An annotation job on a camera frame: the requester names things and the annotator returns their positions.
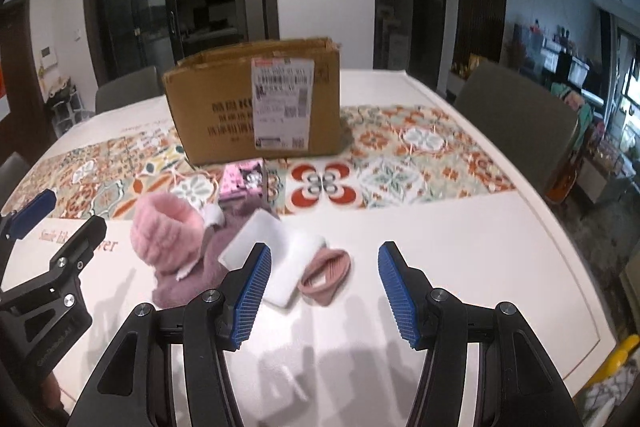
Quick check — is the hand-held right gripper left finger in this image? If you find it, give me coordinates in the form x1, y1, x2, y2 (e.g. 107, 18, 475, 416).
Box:
67, 243, 272, 427

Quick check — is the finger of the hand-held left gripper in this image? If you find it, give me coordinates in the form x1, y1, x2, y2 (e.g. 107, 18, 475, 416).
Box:
0, 215, 108, 308
0, 188, 57, 253

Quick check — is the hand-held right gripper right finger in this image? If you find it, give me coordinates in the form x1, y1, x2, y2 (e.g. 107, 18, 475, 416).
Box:
377, 242, 573, 427

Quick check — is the white cloth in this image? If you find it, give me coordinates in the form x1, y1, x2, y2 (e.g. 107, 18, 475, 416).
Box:
218, 209, 282, 269
261, 229, 329, 308

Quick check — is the mauve fluffy towel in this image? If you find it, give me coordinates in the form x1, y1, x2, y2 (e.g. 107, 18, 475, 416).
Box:
151, 199, 281, 309

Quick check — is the pink cartoon tissue pack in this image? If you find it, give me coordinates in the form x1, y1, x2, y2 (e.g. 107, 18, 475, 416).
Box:
218, 158, 268, 208

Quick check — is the brown cardboard box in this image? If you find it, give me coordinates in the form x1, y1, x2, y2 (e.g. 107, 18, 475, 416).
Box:
161, 37, 352, 166

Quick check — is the grey dining chair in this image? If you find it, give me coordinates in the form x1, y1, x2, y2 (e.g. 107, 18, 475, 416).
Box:
95, 67, 167, 114
454, 59, 581, 204
0, 153, 32, 208

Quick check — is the dusty pink knitted headband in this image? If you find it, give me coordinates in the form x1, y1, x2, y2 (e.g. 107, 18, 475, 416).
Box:
298, 248, 351, 307

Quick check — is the white storage rack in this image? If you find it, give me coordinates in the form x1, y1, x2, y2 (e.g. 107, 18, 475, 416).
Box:
47, 82, 84, 128

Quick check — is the orange object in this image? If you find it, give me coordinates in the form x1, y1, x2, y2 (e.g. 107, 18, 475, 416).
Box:
546, 151, 582, 204

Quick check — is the glass sliding door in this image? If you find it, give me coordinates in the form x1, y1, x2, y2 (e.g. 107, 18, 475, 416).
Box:
84, 0, 177, 92

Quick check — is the yellow object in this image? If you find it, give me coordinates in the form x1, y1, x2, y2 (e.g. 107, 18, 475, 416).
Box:
606, 341, 640, 379

